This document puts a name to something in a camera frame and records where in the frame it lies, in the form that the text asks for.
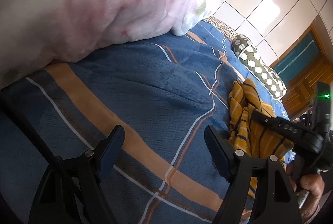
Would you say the yellow striped knit garment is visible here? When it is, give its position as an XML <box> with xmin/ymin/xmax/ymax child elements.
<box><xmin>227</xmin><ymin>78</ymin><xmax>295</xmax><ymax>199</ymax></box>

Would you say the person's right hand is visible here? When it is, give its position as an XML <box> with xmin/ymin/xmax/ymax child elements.
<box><xmin>300</xmin><ymin>173</ymin><xmax>324</xmax><ymax>223</ymax></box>

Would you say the green sheep-print bolster pillow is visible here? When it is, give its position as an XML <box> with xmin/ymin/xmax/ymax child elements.
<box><xmin>232</xmin><ymin>34</ymin><xmax>287</xmax><ymax>101</ymax></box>

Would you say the brown wooden door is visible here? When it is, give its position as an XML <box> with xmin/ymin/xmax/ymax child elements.
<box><xmin>270</xmin><ymin>24</ymin><xmax>332</xmax><ymax>120</ymax></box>

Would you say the teal glass door panel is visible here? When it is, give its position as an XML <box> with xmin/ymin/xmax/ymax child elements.
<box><xmin>273</xmin><ymin>32</ymin><xmax>320</xmax><ymax>84</ymax></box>

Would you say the blue plaid bed cover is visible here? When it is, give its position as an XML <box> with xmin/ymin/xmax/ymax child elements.
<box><xmin>1</xmin><ymin>21</ymin><xmax>253</xmax><ymax>223</ymax></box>

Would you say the floral patterned bed sheet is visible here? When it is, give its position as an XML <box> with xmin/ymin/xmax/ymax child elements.
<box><xmin>204</xmin><ymin>16</ymin><xmax>238</xmax><ymax>43</ymax></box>

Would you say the pink floral quilt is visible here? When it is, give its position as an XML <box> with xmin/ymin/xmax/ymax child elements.
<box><xmin>1</xmin><ymin>0</ymin><xmax>217</xmax><ymax>88</ymax></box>

